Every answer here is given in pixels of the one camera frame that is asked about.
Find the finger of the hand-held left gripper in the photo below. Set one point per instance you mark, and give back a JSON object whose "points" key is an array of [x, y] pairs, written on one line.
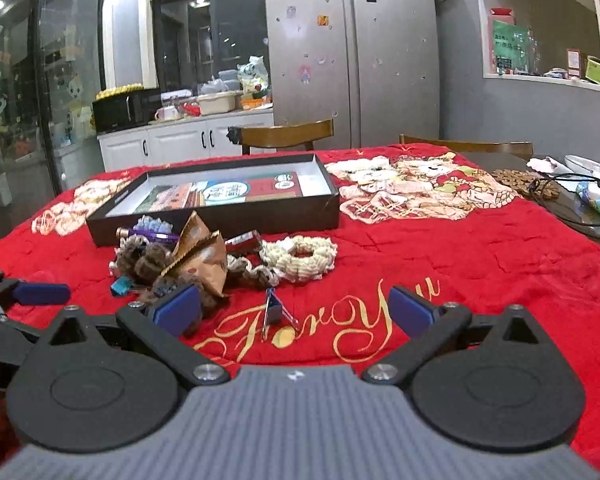
{"points": [[5, 337], [42, 294]]}

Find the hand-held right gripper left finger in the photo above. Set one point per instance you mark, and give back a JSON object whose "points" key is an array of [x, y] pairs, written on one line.
{"points": [[179, 310]]}

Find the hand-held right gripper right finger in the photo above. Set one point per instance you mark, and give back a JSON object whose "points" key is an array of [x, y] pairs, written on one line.
{"points": [[411, 309]]}

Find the brown fuzzy scrunchie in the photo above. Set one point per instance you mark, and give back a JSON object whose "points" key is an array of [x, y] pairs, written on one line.
{"points": [[140, 260], [212, 302]]}

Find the brown paper triangular packet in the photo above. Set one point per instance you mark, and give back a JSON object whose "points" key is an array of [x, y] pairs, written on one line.
{"points": [[200, 270], [196, 232]]}

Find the brown scrunchie with cream trim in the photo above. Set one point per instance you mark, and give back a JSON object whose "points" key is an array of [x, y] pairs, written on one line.
{"points": [[250, 272]]}

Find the blue binder clip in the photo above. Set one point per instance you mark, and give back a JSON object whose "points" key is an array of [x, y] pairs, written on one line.
{"points": [[276, 310]]}

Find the black shallow cardboard box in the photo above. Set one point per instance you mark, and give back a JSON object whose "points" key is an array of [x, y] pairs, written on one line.
{"points": [[260, 220]]}

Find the cream knitted scrunchie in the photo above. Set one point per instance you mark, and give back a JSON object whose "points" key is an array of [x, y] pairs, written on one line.
{"points": [[300, 257]]}

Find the small blue clip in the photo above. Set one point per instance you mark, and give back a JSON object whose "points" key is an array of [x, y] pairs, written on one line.
{"points": [[120, 286]]}

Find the purple pen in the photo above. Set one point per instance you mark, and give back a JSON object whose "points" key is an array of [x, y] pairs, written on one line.
{"points": [[152, 235]]}

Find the red printed blanket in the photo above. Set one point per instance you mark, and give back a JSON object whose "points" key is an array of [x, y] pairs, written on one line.
{"points": [[480, 270]]}

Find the light blue knitted scrunchie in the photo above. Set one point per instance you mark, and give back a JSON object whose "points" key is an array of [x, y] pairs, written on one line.
{"points": [[150, 222]]}

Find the dark red tube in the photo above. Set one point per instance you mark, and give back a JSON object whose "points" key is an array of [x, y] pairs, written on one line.
{"points": [[244, 241]]}

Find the white kitchen cabinet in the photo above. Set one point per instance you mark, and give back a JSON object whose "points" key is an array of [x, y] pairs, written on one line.
{"points": [[180, 142]]}

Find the wooden lattice trivet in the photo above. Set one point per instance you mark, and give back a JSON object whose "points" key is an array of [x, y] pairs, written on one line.
{"points": [[522, 182]]}

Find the wooden chair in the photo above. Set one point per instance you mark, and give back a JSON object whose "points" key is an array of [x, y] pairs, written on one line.
{"points": [[285, 135], [470, 146]]}

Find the glass door with cartoon stickers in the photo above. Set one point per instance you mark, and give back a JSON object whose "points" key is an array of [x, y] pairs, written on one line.
{"points": [[30, 110]]}

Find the white mug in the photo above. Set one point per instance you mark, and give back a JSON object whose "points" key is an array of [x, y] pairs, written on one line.
{"points": [[166, 114]]}

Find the pink and white cloth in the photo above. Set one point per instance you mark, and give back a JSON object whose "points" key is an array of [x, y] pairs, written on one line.
{"points": [[545, 164]]}

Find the black microwave oven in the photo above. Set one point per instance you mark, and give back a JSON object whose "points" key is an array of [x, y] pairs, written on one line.
{"points": [[125, 110]]}

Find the beige plastic basin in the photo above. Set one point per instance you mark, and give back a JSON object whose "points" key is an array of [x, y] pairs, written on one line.
{"points": [[217, 104]]}

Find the yellow items on microwave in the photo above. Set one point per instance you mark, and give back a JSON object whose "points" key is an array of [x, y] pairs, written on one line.
{"points": [[117, 91]]}

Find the blue and white tissue pack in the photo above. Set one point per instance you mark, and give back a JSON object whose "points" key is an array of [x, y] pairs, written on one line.
{"points": [[597, 200]]}

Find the white dish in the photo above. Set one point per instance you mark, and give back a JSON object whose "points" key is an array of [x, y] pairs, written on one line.
{"points": [[587, 164]]}

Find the stacked clear food containers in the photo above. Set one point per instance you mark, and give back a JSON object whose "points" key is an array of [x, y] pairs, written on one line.
{"points": [[228, 79]]}

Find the green and white plastic bag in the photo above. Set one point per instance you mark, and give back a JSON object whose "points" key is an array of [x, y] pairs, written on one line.
{"points": [[254, 77]]}

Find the silver double-door refrigerator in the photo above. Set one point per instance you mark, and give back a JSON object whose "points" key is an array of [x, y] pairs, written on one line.
{"points": [[350, 50]]}

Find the green printed sign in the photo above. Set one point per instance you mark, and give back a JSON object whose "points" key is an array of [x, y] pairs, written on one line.
{"points": [[509, 47]]}

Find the white wall shelf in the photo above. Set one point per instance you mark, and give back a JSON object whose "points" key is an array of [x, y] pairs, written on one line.
{"points": [[485, 20]]}

